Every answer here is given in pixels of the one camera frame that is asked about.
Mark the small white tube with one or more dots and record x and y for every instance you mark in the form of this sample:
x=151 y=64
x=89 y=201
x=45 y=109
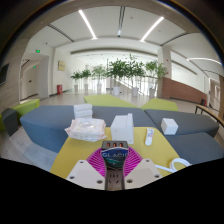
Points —
x=149 y=136

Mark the small white cube box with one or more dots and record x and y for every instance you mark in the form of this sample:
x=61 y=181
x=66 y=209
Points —
x=169 y=126

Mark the yellow wall picture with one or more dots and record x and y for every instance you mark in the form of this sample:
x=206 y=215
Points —
x=61 y=65

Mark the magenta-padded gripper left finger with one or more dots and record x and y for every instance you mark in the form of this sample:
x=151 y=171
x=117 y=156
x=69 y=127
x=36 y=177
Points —
x=85 y=173

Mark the red bin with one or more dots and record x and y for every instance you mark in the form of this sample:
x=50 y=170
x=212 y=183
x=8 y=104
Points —
x=59 y=89

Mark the white wet wipes pack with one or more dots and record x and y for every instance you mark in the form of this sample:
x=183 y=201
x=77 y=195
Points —
x=86 y=130

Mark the green exit sign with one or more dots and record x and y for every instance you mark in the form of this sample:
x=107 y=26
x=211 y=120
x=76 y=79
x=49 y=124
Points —
x=37 y=51

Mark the tall white carton box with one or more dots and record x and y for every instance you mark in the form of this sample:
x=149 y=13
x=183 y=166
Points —
x=121 y=128

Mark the green upholstered bench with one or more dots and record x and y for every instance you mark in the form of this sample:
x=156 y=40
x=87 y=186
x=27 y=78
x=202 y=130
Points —
x=26 y=106
x=106 y=100
x=161 y=105

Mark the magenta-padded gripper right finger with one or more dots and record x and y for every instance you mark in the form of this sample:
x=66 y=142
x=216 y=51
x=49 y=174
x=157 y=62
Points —
x=143 y=173

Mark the black wall screen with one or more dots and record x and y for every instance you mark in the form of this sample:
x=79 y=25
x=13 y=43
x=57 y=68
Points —
x=3 y=74

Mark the long ceiling light strips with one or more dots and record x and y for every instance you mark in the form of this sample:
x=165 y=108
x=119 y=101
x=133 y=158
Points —
x=87 y=23

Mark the white tissue pack stack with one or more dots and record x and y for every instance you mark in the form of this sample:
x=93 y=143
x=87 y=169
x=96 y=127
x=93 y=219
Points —
x=83 y=111

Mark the long gray upholstered bench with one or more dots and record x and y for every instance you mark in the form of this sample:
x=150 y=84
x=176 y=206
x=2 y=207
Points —
x=43 y=123

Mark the wooden bench with black frame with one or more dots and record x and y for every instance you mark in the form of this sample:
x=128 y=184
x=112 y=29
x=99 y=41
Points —
x=208 y=111

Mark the row of potted plants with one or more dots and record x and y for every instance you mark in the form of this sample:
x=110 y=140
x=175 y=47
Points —
x=118 y=68

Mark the dark charger with blue label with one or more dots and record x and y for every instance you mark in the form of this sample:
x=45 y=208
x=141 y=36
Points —
x=115 y=160

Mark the dark gray upholstered stool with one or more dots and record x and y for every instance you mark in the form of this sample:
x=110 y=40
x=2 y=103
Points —
x=9 y=121

